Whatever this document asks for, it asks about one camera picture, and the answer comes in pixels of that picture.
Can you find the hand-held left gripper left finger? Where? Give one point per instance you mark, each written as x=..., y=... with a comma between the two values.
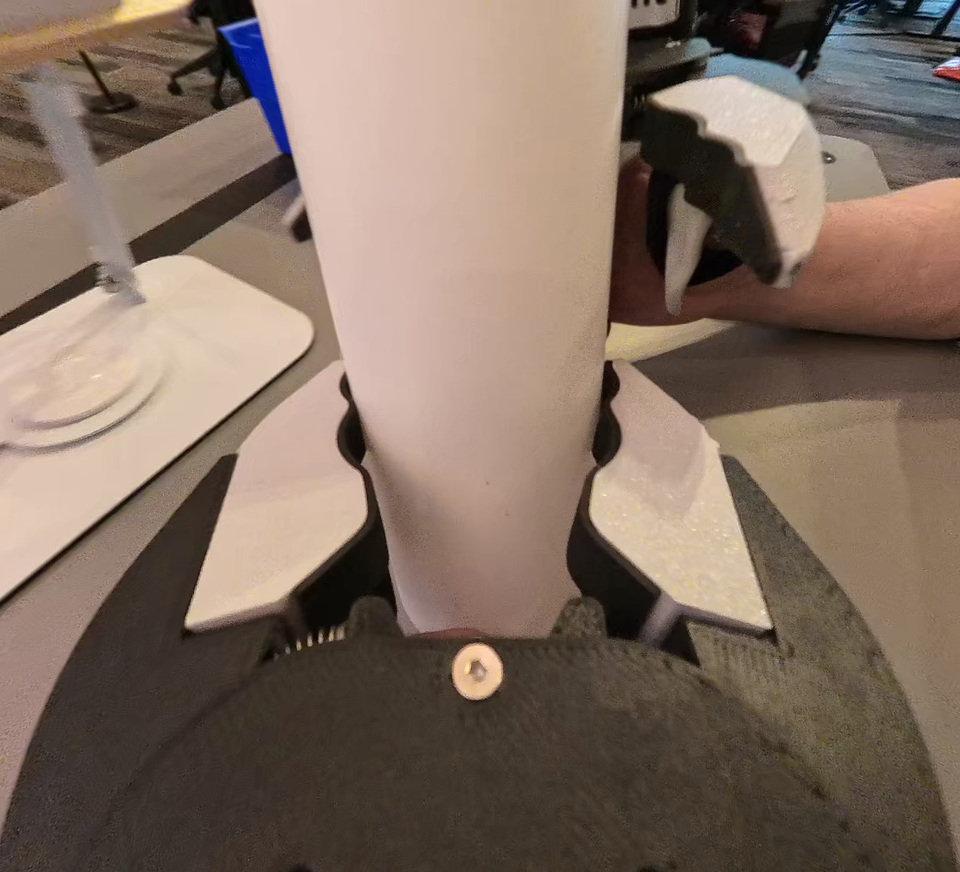
x=285, y=512

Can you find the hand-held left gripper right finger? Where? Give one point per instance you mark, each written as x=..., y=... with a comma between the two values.
x=675, y=527

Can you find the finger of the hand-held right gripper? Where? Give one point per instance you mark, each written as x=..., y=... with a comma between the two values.
x=772, y=160
x=684, y=242

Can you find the white plastic bottle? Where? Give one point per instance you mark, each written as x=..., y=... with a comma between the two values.
x=450, y=212

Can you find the blue plastic bin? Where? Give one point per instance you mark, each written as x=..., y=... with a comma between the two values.
x=259, y=77

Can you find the person's right hand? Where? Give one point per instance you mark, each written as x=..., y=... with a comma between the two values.
x=634, y=272

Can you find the black tape strip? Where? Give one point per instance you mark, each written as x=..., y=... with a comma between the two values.
x=210, y=216

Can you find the clear acrylic stand support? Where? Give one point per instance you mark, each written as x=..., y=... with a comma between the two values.
x=71, y=152

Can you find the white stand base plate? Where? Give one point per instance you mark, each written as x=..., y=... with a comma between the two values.
x=225, y=362

